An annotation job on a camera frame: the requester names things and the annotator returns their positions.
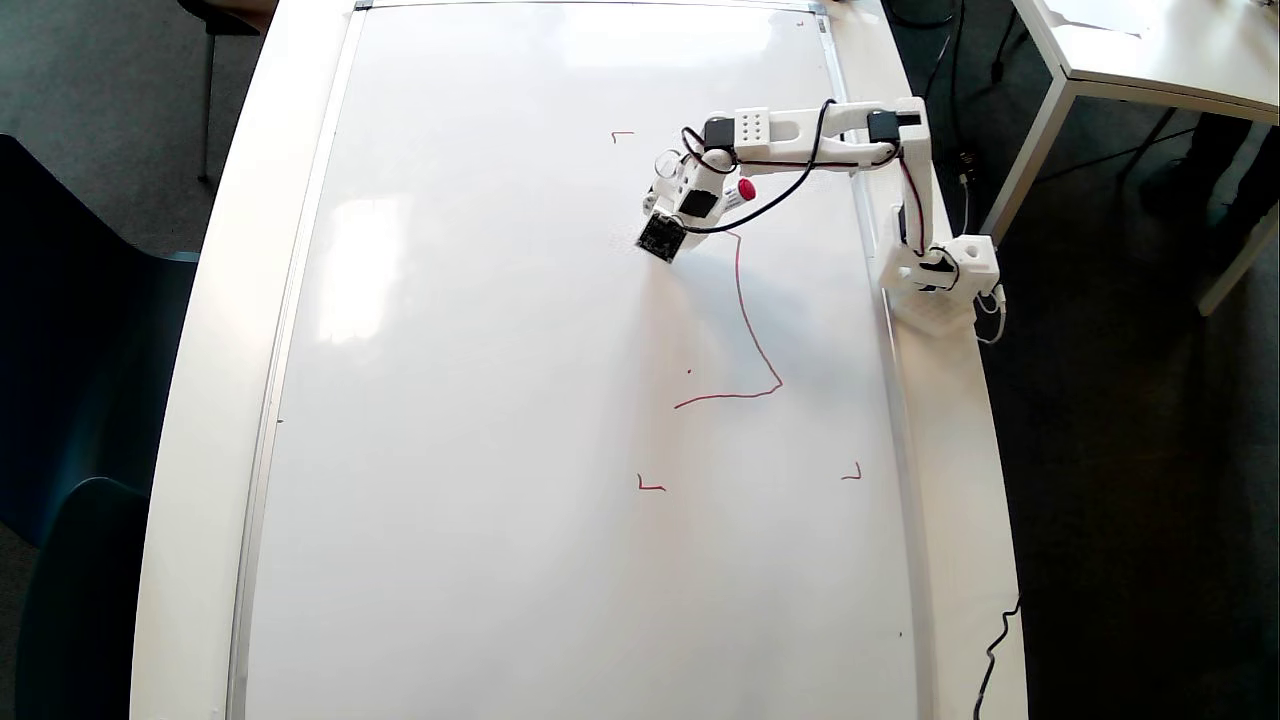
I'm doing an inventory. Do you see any black cable on table edge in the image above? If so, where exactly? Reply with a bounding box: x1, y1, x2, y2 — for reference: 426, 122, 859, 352
973, 595, 1022, 720

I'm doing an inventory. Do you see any large white whiteboard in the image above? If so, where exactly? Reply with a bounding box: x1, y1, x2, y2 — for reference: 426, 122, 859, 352
226, 0, 938, 720

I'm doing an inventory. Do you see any thin black cable under table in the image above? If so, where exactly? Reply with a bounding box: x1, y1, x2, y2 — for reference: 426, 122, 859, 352
1033, 108, 1201, 187

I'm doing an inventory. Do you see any person leg in dark trousers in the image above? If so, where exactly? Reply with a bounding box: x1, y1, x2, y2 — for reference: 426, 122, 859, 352
1140, 113, 1280, 241

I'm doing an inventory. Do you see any white side table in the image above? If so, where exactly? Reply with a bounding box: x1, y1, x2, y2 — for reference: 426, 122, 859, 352
983, 0, 1280, 318

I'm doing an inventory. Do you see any black camera cable on arm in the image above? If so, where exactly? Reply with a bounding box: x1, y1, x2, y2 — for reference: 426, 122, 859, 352
680, 35, 951, 236

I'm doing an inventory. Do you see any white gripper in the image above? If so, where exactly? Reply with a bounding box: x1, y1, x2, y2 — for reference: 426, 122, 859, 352
642, 155, 733, 235

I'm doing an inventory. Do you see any black wrist camera board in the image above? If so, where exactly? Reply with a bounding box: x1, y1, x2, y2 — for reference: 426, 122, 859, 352
636, 212, 689, 264

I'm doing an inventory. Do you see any dark teal chair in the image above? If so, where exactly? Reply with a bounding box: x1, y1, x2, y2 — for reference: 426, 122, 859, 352
0, 133, 201, 549
14, 477, 151, 720

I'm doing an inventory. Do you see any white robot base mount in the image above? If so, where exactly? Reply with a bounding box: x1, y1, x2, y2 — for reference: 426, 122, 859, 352
880, 250, 979, 337

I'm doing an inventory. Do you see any white cable at base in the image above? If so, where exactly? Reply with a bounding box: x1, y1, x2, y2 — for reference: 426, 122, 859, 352
972, 285, 1008, 346

